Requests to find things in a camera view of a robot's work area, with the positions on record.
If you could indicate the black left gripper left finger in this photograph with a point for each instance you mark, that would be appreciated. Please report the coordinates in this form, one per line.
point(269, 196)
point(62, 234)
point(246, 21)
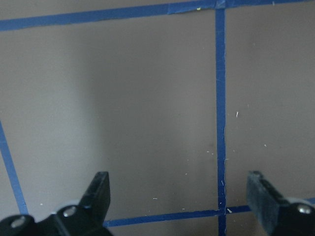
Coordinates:
point(96, 199)

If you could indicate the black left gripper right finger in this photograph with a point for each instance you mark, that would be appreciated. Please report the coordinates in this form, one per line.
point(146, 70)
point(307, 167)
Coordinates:
point(265, 201)

